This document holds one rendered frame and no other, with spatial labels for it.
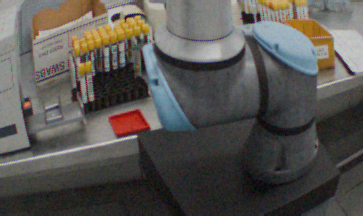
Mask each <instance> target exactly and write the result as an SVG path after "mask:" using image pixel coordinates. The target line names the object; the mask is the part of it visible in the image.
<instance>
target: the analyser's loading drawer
mask: <svg viewBox="0 0 363 216"><path fill-rule="evenodd" d="M76 94H77V98H78V101H76V102H72V103H70V104H67V105H64V106H62V105H61V100H60V97H59V96H60V95H58V104H55V105H52V106H48V107H45V105H44V101H42V103H43V108H44V112H42V113H37V114H35V115H31V116H29V117H25V118H24V120H25V125H26V128H27V133H28V135H30V134H34V133H38V132H42V131H44V130H48V129H51V128H52V129H53V128H56V127H60V126H63V125H68V124H71V123H73V122H79V121H83V123H84V124H87V123H86V118H85V113H84V105H83V103H82V99H81V98H80V93H79V92H78V93H76ZM52 114H55V117H52Z"/></svg>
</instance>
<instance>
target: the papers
mask: <svg viewBox="0 0 363 216"><path fill-rule="evenodd" d="M330 33H331V34H332V35H333V36H334V49H335V52H336V53H337V54H338V56H340V57H341V59H343V61H344V62H345V63H346V65H348V67H349V68H350V69H351V71H352V72H353V74H355V76H357V75H359V76H360V75H363V37H362V36H361V35H360V34H359V33H358V32H357V31H355V30H354V31H353V30H351V31H350V30H349V31H348V30H346V31H345V30H343V31H342V30H338V31H337V30H335V31H334V30H333V31H331V30H330Z"/></svg>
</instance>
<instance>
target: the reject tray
mask: <svg viewBox="0 0 363 216"><path fill-rule="evenodd" d="M108 120H109V122H110V124H111V126H112V127H113V131H114V133H115V135H116V137H117V138H119V137H122V136H125V135H132V134H135V133H139V132H142V131H146V130H150V129H151V127H150V125H149V124H148V122H147V120H146V119H145V117H144V115H143V114H142V112H141V111H140V109H136V110H132V111H128V112H125V113H121V114H117V115H111V116H108Z"/></svg>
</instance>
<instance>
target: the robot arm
mask: <svg viewBox="0 0 363 216"><path fill-rule="evenodd" d="M148 2H150V3H162V4H163V6H164V8H165V10H166V22H163V23H162V24H161V25H160V26H159V27H158V29H157V30H156V33H155V36H154V42H150V43H149V44H148V45H145V46H144V47H143V49H142V50H143V55H144V56H143V59H144V63H145V66H146V70H147V71H146V73H147V77H148V81H149V85H150V89H151V91H152V95H153V99H154V103H155V107H156V114H157V118H158V121H159V124H160V125H161V127H162V128H164V129H165V130H167V131H170V132H178V131H187V130H192V131H198V130H199V129H201V128H206V127H212V126H214V125H219V124H224V123H230V122H235V121H241V120H246V119H251V118H255V119H254V125H253V126H252V129H251V132H250V134H249V135H248V137H247V139H246V142H245V145H244V148H243V162H242V164H243V166H244V169H245V171H246V172H247V173H248V175H250V176H251V177H252V178H253V179H255V180H258V181H259V182H262V183H263V182H264V183H266V184H267V183H269V184H280V183H286V182H292V181H294V180H296V179H298V178H300V177H302V176H303V175H305V174H306V173H307V172H309V170H310V169H311V168H312V166H313V165H314V163H315V160H316V156H317V150H318V139H317V130H316V125H315V113H316V101H317V81H318V80H317V75H318V66H317V52H316V49H315V47H314V45H313V44H312V42H311V41H310V40H309V39H308V37H306V36H305V35H304V34H302V33H301V32H299V31H297V30H295V29H294V28H292V27H289V26H288V25H286V24H281V23H278V22H272V21H261V22H258V23H255V24H254V25H253V28H252V30H251V34H252V35H244V34H243V32H242V31H241V29H240V28H239V27H237V26H236V25H235V24H234V23H233V20H232V18H233V13H232V5H231V2H232V0H148Z"/></svg>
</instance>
